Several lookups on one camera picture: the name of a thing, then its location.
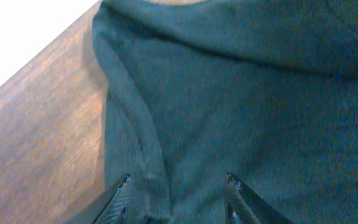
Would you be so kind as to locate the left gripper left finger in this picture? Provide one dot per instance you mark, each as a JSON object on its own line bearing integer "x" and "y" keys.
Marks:
{"x": 111, "y": 206}

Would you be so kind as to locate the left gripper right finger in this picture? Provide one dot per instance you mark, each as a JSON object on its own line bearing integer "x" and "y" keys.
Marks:
{"x": 244, "y": 206}

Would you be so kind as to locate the dark green t-shirt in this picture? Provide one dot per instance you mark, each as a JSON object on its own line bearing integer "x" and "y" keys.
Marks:
{"x": 267, "y": 90}

